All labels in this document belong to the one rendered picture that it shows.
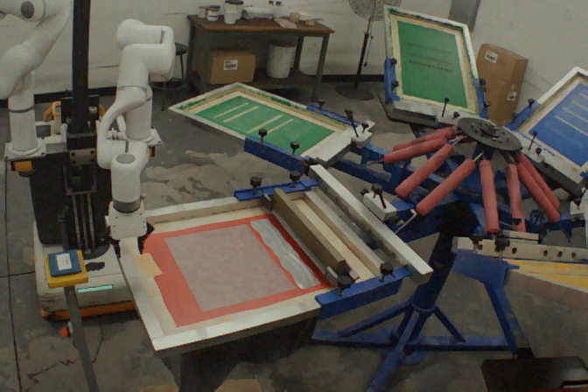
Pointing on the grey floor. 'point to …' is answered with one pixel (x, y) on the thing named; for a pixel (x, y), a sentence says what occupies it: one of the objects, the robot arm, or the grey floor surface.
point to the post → (75, 315)
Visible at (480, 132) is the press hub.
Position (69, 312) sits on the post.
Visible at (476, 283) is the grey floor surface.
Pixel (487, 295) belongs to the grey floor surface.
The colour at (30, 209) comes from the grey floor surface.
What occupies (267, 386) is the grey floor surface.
